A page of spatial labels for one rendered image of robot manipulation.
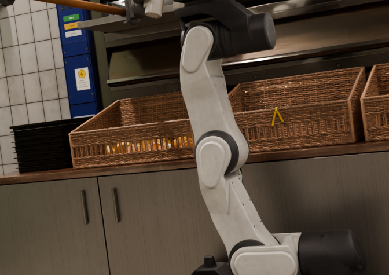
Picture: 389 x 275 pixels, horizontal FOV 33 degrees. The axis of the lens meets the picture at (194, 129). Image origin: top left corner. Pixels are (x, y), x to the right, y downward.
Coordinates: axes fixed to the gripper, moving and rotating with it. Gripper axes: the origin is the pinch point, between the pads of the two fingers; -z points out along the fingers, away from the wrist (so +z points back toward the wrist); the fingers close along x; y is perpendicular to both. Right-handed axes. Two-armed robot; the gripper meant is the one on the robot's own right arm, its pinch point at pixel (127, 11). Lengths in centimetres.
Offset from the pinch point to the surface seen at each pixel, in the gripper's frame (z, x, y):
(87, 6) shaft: 19.3, 1.1, -27.1
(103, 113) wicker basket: -32, 40, -2
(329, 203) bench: 73, 81, 29
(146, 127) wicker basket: 14, 48, -6
